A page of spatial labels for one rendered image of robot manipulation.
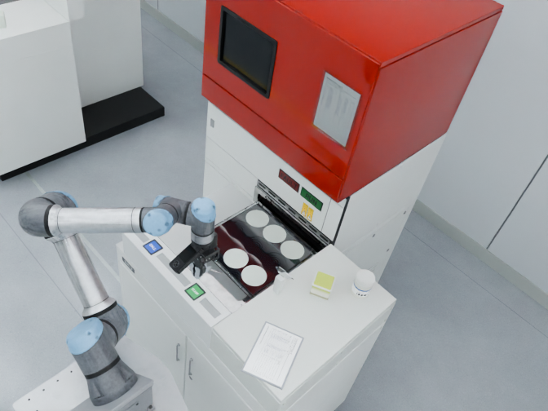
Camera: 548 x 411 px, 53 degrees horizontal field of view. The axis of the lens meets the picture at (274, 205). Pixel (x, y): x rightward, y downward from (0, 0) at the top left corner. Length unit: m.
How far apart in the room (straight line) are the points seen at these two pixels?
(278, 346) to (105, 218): 0.73
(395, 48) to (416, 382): 1.93
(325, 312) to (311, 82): 0.82
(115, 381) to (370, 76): 1.20
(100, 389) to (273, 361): 0.55
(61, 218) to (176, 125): 2.64
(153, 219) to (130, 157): 2.41
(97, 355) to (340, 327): 0.83
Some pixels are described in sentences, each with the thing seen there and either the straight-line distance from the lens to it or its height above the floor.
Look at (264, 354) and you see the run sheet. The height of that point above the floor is 0.97.
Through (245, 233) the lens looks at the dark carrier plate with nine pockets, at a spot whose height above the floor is 0.90.
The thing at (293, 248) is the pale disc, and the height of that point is 0.90.
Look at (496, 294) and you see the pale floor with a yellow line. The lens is 3.72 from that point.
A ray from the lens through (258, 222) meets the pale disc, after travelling 2.34.
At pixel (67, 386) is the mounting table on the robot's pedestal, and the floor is 0.82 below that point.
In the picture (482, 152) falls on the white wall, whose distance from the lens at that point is 3.49.
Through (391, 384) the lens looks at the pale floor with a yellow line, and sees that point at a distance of 3.10.
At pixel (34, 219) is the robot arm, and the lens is 1.71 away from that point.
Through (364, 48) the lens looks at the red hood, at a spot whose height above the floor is 1.82.
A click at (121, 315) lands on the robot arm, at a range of 1.92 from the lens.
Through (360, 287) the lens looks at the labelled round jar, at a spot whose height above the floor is 1.03.
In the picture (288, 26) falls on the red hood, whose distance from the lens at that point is 1.89.
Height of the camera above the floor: 2.62
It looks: 45 degrees down
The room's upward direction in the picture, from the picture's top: 11 degrees clockwise
